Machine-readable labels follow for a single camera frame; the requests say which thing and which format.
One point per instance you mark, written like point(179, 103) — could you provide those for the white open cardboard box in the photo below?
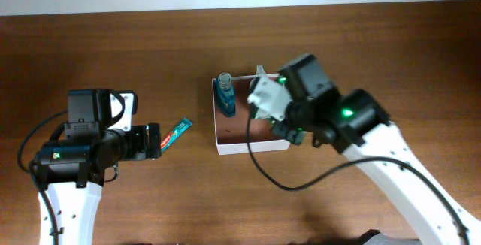
point(230, 132)

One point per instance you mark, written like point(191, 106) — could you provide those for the teal red toothpaste box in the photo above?
point(175, 133)

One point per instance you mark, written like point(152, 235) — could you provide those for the green white soap box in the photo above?
point(260, 114)

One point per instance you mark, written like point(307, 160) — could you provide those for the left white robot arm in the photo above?
point(70, 174)

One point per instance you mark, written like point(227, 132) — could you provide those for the teal mouthwash bottle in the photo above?
point(225, 94)

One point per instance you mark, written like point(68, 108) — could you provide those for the clear purple liquid bottle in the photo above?
point(260, 72)

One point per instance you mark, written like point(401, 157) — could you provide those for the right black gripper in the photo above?
point(294, 132)

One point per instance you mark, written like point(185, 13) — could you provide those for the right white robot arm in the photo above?
point(361, 131)

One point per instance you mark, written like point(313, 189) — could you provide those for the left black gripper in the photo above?
point(140, 150)

